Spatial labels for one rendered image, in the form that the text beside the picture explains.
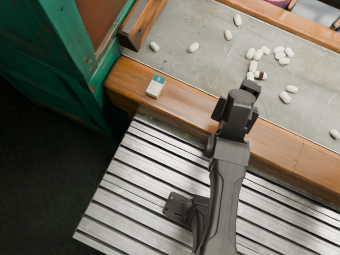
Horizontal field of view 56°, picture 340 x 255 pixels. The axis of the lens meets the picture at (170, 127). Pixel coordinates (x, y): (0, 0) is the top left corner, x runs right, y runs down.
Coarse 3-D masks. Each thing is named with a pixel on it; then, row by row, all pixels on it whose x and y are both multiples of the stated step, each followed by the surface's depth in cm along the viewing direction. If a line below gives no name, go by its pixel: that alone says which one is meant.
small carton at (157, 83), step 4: (156, 76) 90; (160, 76) 90; (152, 80) 89; (156, 80) 89; (160, 80) 89; (164, 80) 89; (152, 84) 89; (156, 84) 89; (160, 84) 89; (148, 88) 89; (152, 88) 89; (156, 88) 89; (160, 88) 89; (148, 92) 88; (152, 92) 88; (156, 92) 88; (152, 96) 89; (156, 96) 88
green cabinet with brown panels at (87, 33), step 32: (0, 0) 62; (32, 0) 50; (64, 0) 56; (96, 0) 70; (128, 0) 85; (0, 32) 78; (32, 32) 66; (64, 32) 61; (96, 32) 77; (64, 64) 76; (96, 64) 82
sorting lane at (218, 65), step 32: (192, 0) 102; (160, 32) 98; (192, 32) 99; (224, 32) 99; (256, 32) 99; (288, 32) 99; (160, 64) 95; (192, 64) 96; (224, 64) 96; (288, 64) 97; (320, 64) 97; (224, 96) 93; (320, 96) 94; (288, 128) 91; (320, 128) 92
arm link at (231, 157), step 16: (224, 144) 62; (240, 144) 63; (224, 160) 60; (240, 160) 60; (224, 176) 58; (240, 176) 58; (224, 192) 56; (208, 208) 58; (224, 208) 54; (208, 224) 53; (224, 224) 53; (208, 240) 51; (224, 240) 51
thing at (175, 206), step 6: (174, 192) 92; (168, 198) 91; (174, 198) 91; (180, 198) 91; (186, 198) 91; (168, 204) 91; (174, 204) 91; (180, 204) 91; (162, 210) 90; (168, 210) 90; (174, 210) 90; (180, 210) 90; (168, 216) 90; (174, 216) 90; (180, 216) 90; (186, 222) 90
